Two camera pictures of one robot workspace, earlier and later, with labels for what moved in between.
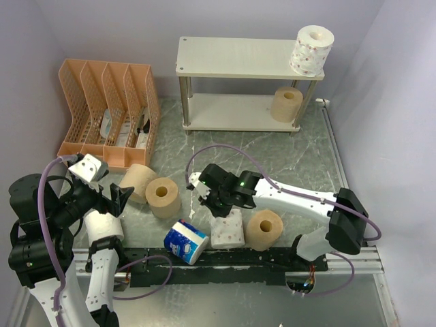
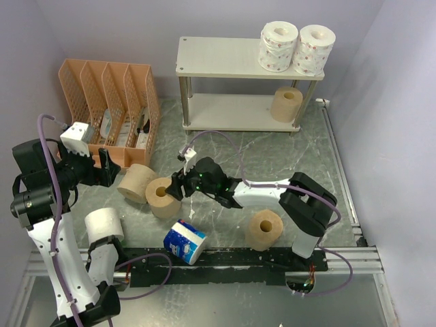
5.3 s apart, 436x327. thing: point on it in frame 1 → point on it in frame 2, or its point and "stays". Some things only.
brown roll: (162, 195) stays
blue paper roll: (185, 242) stays
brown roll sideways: (137, 176) stays
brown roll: (287, 104) stays
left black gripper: (118, 197) → (109, 168)
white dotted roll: (227, 231) → (277, 43)
